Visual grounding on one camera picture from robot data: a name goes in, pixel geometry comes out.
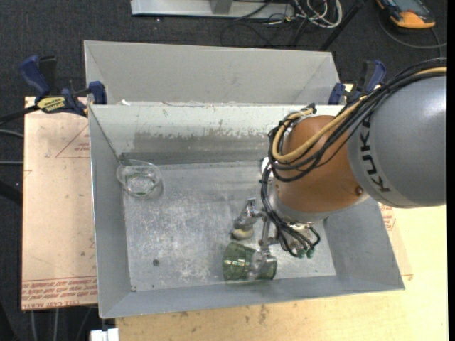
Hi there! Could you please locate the brown cardboard board red print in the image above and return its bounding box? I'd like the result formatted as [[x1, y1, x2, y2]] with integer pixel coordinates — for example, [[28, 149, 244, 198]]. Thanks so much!
[[21, 96, 414, 311]]

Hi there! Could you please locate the beige round thing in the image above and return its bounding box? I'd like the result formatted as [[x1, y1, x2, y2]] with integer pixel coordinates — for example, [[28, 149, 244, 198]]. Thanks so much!
[[232, 227, 255, 241]]

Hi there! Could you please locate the clear glass bowl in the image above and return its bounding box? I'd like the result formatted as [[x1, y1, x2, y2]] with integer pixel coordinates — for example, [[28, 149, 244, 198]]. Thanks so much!
[[116, 158, 164, 198]]

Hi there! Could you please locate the grey metal bin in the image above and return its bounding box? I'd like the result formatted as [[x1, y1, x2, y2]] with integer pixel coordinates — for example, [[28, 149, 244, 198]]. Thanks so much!
[[83, 40, 406, 320]]

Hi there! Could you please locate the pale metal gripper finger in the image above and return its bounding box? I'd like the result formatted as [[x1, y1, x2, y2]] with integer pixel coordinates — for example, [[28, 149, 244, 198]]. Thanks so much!
[[233, 197, 263, 229], [246, 237, 278, 281]]

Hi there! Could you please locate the green glass cup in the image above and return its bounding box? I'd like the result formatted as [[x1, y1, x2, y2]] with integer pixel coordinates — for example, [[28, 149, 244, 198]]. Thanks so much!
[[222, 242, 278, 282]]

